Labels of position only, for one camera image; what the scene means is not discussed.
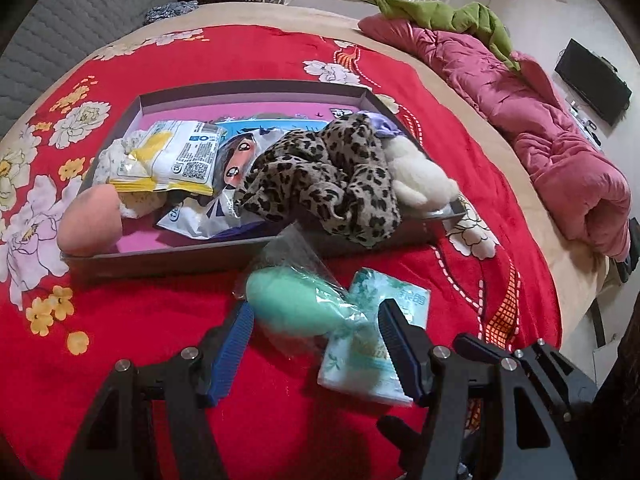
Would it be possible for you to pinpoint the green sponge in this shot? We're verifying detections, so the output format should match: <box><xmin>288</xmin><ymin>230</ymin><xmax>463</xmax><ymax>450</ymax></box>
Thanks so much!
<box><xmin>233</xmin><ymin>223</ymin><xmax>373</xmax><ymax>356</ymax></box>

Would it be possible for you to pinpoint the cartoon printed snack packet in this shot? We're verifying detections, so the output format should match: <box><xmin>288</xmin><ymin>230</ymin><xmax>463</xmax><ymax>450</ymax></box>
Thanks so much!
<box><xmin>154</xmin><ymin>127</ymin><xmax>286</xmax><ymax>241</ymax></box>

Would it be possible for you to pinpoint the white plush bear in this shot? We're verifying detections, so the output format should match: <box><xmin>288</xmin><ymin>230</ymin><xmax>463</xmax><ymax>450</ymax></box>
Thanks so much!
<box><xmin>364</xmin><ymin>112</ymin><xmax>460</xmax><ymax>214</ymax></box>

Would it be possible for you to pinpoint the white floral scrunchie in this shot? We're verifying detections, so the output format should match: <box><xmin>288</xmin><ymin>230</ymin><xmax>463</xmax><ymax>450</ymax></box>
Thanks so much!
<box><xmin>92</xmin><ymin>130</ymin><xmax>167</xmax><ymax>219</ymax></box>

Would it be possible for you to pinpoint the leopard print scrunchie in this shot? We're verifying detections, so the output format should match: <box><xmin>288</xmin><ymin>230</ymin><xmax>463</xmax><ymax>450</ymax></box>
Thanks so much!
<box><xmin>234</xmin><ymin>113</ymin><xmax>401</xmax><ymax>248</ymax></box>

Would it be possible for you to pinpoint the peach makeup sponge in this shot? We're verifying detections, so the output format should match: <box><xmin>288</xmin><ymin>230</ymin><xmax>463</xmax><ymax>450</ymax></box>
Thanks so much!
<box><xmin>58</xmin><ymin>184</ymin><xmax>122</xmax><ymax>257</ymax></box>

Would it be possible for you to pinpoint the yellow white wipes packet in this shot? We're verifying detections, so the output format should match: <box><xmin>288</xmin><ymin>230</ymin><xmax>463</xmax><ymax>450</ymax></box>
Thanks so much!
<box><xmin>114</xmin><ymin>120</ymin><xmax>227</xmax><ymax>196</ymax></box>

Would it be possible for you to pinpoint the red floral blanket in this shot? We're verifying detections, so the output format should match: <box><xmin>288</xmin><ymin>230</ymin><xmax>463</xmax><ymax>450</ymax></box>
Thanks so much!
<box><xmin>0</xmin><ymin>23</ymin><xmax>564</xmax><ymax>480</ymax></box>

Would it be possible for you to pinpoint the pink quilted comforter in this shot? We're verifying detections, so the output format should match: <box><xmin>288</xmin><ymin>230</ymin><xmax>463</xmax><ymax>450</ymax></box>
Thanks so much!
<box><xmin>358</xmin><ymin>14</ymin><xmax>631</xmax><ymax>261</ymax></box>

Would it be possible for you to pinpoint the grey cardboard box tray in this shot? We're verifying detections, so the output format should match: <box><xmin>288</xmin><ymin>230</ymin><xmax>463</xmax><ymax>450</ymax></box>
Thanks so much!
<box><xmin>60</xmin><ymin>78</ymin><xmax>469</xmax><ymax>281</ymax></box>

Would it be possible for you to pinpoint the green blanket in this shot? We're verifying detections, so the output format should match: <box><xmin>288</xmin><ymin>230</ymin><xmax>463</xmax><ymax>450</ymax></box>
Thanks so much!
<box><xmin>376</xmin><ymin>0</ymin><xmax>521</xmax><ymax>70</ymax></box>

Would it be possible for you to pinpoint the blue patterned cloth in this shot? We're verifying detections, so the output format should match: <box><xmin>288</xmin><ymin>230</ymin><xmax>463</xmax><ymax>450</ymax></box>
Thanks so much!
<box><xmin>143</xmin><ymin>1</ymin><xmax>198</xmax><ymax>25</ymax></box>

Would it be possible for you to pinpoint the grey quilted headboard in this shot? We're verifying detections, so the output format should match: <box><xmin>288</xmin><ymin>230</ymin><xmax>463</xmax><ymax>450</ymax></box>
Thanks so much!
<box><xmin>1</xmin><ymin>0</ymin><xmax>174</xmax><ymax>134</ymax></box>

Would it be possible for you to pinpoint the black wall television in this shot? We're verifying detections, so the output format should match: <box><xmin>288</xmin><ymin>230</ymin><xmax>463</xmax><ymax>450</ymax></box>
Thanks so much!
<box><xmin>554</xmin><ymin>39</ymin><xmax>632</xmax><ymax>126</ymax></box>

